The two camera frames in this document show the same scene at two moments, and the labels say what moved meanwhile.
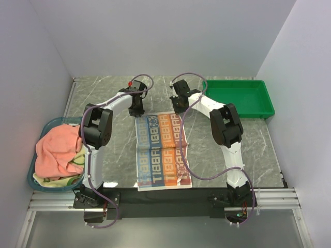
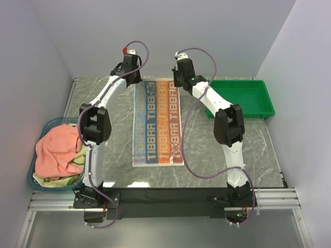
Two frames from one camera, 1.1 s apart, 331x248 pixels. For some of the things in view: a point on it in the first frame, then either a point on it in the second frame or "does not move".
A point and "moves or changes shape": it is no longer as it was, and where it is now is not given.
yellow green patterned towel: (64, 181) does not move
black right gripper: (174, 98) -> (176, 72)
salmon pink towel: (55, 151) does not move
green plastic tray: (251, 97) does not move
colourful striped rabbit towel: (159, 166) moves or changes shape
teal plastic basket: (50, 124) does not move
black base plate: (153, 203) does not move
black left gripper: (139, 112) -> (137, 79)
